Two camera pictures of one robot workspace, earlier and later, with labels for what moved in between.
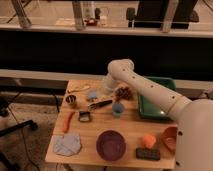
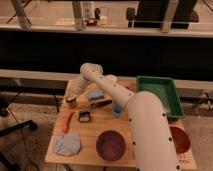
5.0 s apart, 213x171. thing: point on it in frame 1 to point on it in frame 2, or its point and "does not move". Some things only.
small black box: [84, 116] does not move
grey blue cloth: [66, 144] does not move
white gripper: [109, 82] to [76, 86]
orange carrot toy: [67, 120] does not move
